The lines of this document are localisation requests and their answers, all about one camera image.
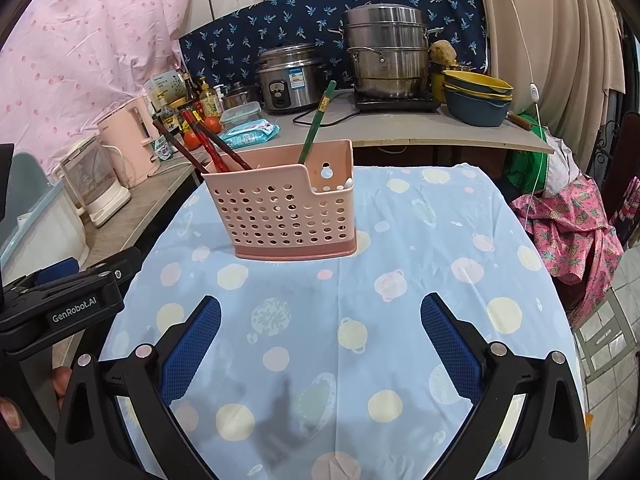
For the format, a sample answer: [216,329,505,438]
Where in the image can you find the dark red chopstick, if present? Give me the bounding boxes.
[153,119,206,174]

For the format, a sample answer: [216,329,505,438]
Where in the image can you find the person's left hand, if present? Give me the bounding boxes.
[1,364,72,434]

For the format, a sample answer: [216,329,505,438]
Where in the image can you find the clear food container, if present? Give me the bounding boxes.
[220,101,262,131]

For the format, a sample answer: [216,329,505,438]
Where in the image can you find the silver rice cooker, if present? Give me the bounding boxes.
[256,44,324,115]

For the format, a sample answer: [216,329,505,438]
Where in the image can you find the black power cord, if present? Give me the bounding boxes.
[290,93,362,127]

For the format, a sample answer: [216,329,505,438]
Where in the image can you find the white green box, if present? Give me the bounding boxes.
[143,70,186,110]

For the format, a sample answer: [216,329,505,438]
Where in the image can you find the green cloth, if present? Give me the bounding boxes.
[502,119,551,196]

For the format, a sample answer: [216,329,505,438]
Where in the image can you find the green chopstick gold band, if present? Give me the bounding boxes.
[297,80,336,165]

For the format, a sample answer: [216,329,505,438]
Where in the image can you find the pink perforated utensil holder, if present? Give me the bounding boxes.
[204,140,357,261]

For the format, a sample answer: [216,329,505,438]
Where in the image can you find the red tomato back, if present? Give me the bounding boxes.
[204,116,222,134]

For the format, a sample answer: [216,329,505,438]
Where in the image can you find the pink dotted curtain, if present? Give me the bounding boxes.
[1,0,190,171]

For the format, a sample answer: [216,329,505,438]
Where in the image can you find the large steel steamer pot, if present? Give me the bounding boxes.
[337,3,442,99]

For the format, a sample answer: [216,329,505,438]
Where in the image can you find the brown plush toy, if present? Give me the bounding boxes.
[430,39,458,67]

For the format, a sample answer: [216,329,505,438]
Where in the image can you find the light blue dotted tablecloth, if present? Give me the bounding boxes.
[101,165,579,479]

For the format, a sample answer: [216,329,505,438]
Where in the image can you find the beige curtain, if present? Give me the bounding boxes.
[483,0,626,168]

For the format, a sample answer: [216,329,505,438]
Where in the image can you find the blue wet wipes pack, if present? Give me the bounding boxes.
[219,119,280,150]

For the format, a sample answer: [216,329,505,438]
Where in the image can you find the red tomato front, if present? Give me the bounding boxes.
[182,130,201,151]

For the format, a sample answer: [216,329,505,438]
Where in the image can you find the stacked yellow blue bowls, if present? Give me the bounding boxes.
[442,70,513,128]

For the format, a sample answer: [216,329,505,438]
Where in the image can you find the white appliance on counter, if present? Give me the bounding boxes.
[53,136,131,228]

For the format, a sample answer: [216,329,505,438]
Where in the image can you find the pink electric kettle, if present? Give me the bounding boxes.
[96,96,160,188]

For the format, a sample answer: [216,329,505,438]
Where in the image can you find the yellow oil bottle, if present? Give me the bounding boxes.
[200,77,222,118]

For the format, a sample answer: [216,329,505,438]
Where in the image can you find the black induction cooktop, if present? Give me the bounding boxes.
[354,91,440,113]

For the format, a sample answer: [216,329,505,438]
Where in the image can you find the maroon chopstick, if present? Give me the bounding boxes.
[195,122,252,170]

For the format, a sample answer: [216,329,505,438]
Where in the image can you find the red tomato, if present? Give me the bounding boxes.
[182,130,201,151]
[204,116,222,134]

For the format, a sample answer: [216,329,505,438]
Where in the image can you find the pink pineapple fabric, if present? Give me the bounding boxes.
[510,174,624,327]

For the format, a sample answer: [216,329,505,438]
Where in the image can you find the navy floral cloth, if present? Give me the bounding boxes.
[179,0,489,91]

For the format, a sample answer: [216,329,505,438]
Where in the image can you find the white cable with switch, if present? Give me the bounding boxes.
[491,0,549,201]

